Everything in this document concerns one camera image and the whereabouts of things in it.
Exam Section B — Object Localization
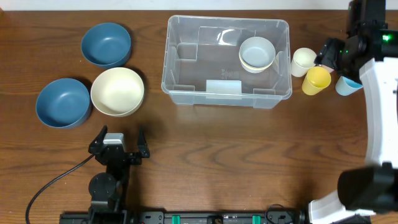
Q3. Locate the small white bowl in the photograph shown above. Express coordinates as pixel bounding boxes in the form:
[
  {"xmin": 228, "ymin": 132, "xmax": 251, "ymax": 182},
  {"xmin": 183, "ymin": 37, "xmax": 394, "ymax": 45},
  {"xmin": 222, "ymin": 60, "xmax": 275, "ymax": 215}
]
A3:
[{"xmin": 241, "ymin": 62, "xmax": 267, "ymax": 73}]

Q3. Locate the near yellow cup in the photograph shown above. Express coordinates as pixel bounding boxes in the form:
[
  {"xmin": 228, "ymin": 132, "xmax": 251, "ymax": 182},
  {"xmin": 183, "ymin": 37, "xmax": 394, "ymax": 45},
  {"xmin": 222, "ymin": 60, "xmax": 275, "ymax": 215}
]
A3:
[{"xmin": 302, "ymin": 66, "xmax": 331, "ymax": 96}]

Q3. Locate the clear plastic storage container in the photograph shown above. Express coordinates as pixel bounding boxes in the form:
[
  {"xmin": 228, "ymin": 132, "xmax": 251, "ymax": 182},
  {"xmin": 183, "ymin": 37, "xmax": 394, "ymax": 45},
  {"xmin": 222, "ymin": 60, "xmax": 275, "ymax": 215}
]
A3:
[{"xmin": 161, "ymin": 15, "xmax": 292, "ymax": 109}]

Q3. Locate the small grey bowl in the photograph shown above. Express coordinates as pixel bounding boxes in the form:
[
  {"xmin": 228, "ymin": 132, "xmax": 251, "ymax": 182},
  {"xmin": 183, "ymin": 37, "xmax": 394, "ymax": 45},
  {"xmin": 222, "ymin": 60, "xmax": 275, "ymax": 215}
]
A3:
[{"xmin": 239, "ymin": 37, "xmax": 276, "ymax": 67}]

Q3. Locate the far blue bowl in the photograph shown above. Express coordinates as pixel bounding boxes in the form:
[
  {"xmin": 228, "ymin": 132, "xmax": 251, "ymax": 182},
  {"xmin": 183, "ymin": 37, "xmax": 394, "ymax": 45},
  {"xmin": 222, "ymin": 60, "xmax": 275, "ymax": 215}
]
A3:
[{"xmin": 81, "ymin": 22, "xmax": 132, "ymax": 69}]

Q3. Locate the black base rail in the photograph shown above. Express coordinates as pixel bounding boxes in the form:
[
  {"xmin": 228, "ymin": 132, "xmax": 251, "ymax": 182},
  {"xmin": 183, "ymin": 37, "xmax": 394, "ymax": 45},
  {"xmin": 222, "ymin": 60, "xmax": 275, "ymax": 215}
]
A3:
[{"xmin": 59, "ymin": 206, "xmax": 309, "ymax": 224}]

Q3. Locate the pink cup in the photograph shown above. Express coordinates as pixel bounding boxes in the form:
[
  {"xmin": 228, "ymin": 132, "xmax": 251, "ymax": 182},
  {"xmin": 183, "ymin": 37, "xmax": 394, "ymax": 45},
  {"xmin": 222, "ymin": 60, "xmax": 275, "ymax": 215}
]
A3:
[{"xmin": 321, "ymin": 65, "xmax": 334, "ymax": 73}]

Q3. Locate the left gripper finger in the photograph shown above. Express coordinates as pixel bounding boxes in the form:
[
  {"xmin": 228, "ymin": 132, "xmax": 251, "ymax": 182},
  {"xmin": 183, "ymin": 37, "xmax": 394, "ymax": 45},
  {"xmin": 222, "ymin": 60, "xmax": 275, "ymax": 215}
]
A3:
[
  {"xmin": 137, "ymin": 126, "xmax": 150, "ymax": 158},
  {"xmin": 88, "ymin": 125, "xmax": 108, "ymax": 154}
]

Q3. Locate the cream cup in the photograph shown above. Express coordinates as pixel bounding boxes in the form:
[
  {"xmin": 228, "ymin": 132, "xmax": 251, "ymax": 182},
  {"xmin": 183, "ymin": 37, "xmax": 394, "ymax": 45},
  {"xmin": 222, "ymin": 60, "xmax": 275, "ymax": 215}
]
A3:
[{"xmin": 290, "ymin": 48, "xmax": 317, "ymax": 77}]

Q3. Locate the blue bowl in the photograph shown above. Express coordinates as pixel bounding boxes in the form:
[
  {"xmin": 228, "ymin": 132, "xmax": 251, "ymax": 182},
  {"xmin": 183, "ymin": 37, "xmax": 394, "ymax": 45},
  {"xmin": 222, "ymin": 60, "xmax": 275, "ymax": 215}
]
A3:
[
  {"xmin": 81, "ymin": 22, "xmax": 132, "ymax": 69},
  {"xmin": 35, "ymin": 78, "xmax": 92, "ymax": 129}
]

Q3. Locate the light blue cup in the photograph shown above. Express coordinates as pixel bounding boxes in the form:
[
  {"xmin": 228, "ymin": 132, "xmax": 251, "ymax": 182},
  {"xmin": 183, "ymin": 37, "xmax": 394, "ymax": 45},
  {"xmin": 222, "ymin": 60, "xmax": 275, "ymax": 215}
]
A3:
[{"xmin": 335, "ymin": 77, "xmax": 363, "ymax": 96}]

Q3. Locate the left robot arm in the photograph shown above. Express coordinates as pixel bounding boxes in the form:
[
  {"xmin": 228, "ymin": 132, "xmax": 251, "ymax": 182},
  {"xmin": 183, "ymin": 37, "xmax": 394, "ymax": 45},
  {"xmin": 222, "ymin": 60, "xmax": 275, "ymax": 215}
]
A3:
[{"xmin": 88, "ymin": 126, "xmax": 150, "ymax": 224}]

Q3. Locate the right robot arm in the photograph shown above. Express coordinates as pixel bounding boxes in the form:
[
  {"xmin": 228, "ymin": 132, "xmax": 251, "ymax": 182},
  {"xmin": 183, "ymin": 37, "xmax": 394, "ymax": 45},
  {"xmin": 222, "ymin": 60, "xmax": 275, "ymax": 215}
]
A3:
[{"xmin": 307, "ymin": 0, "xmax": 397, "ymax": 224}]

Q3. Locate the near blue bowl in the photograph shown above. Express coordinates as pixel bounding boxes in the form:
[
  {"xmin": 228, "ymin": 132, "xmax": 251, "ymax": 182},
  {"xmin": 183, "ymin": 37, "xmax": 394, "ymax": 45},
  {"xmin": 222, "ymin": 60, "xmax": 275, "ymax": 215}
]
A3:
[{"xmin": 35, "ymin": 78, "xmax": 92, "ymax": 129}]

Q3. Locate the large cream bowl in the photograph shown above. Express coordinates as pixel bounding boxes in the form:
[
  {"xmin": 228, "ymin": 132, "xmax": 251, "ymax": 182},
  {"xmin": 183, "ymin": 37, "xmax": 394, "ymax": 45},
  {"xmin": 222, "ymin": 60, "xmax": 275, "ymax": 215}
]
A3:
[{"xmin": 90, "ymin": 67, "xmax": 145, "ymax": 117}]

